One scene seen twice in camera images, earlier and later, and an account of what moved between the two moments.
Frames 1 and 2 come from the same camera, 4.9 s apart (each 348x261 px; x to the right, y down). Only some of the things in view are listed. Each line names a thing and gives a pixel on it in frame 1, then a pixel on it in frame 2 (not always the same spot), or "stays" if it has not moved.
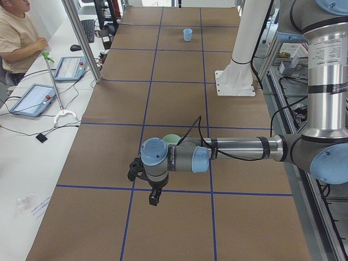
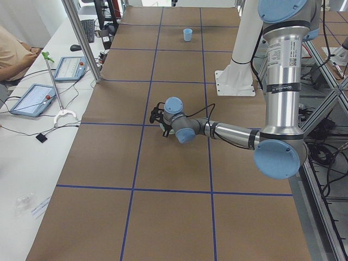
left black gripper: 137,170 → 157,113
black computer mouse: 75,48 stays
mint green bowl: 171,138 → 172,131
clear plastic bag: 24,204 stays
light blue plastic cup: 187,34 stays
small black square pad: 41,137 stays
